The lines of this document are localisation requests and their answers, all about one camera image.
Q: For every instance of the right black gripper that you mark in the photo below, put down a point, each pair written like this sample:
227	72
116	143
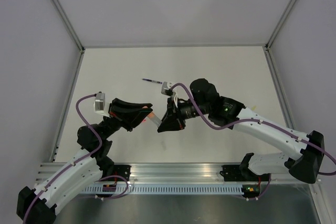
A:
173	119

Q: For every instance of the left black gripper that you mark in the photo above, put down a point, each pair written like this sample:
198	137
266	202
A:
129	115

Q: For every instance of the orange clear pen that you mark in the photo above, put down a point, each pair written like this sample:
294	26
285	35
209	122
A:
155	119

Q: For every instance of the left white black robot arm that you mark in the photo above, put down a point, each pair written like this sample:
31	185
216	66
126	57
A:
45	201

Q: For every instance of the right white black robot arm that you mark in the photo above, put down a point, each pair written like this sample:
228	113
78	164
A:
300	154

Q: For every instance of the purple pen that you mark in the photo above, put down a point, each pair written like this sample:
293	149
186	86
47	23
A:
152	81

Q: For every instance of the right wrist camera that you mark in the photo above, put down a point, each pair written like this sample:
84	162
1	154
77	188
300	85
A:
166	89

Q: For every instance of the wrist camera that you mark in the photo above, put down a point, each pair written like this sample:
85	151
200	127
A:
100	104
166	89

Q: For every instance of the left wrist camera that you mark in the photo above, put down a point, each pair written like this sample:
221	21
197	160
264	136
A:
100	104

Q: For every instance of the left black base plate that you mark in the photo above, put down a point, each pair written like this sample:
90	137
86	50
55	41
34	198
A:
122	170

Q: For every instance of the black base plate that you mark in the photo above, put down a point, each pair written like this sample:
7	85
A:
122	170
233	173

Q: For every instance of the aluminium rail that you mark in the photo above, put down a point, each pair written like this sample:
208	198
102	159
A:
177	173

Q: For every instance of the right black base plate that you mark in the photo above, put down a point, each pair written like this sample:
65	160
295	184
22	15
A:
233	173

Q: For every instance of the white slotted cable duct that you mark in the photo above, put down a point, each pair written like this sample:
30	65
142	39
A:
160	189

